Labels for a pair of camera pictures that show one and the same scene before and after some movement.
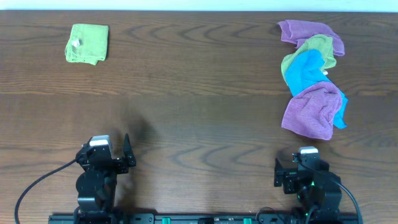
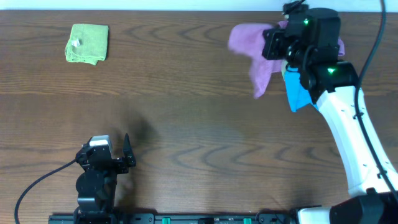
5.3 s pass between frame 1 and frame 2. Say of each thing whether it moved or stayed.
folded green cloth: stayed
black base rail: stayed
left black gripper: stayed
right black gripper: moved
